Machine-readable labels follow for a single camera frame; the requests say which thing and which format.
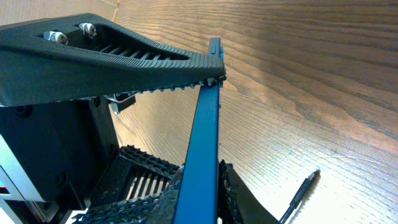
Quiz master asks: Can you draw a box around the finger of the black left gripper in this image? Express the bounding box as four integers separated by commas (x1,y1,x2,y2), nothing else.
1,13,226,106

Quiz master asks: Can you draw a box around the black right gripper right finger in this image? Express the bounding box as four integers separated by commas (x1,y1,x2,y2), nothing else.
218,160,280,224

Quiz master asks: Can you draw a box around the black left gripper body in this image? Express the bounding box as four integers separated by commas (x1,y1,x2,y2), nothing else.
1,96,130,223

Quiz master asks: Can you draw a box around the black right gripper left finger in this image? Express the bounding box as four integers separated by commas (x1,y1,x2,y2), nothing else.
72,146,180,223

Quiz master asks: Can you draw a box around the blue Galaxy smartphone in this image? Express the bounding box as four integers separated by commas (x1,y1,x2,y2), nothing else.
172,37,225,224

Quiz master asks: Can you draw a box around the black USB charging cable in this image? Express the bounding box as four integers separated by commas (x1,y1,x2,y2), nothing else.
279,169,322,224

